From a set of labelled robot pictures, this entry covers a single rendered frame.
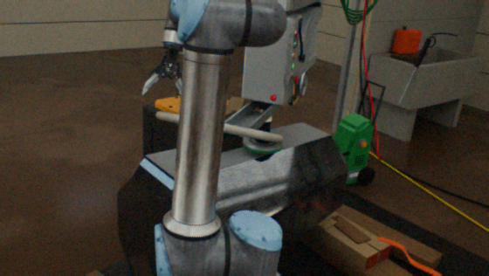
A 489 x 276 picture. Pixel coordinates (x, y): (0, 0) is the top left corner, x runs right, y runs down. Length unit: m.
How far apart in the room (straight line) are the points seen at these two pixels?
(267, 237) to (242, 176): 1.10
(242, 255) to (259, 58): 1.23
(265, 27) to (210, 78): 0.17
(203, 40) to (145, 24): 7.74
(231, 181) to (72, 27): 6.35
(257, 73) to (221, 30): 1.25
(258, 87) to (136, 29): 6.54
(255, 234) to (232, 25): 0.53
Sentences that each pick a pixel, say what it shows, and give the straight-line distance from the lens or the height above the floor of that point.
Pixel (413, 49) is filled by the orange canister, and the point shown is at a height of 0.92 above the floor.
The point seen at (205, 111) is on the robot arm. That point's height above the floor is 1.47.
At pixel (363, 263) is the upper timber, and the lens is 2.88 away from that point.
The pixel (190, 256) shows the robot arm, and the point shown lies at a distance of 1.19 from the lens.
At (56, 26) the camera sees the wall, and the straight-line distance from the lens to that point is 8.21.
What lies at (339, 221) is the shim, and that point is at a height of 0.23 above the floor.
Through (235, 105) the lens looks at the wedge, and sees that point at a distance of 3.22.
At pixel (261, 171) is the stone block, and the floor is 0.77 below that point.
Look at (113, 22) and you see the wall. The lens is 8.51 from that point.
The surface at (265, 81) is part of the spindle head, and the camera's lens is 2.25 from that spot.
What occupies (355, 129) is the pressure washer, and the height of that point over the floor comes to 0.51.
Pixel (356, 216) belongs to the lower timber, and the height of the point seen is 0.10.
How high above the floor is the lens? 1.82
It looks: 22 degrees down
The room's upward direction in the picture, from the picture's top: 5 degrees clockwise
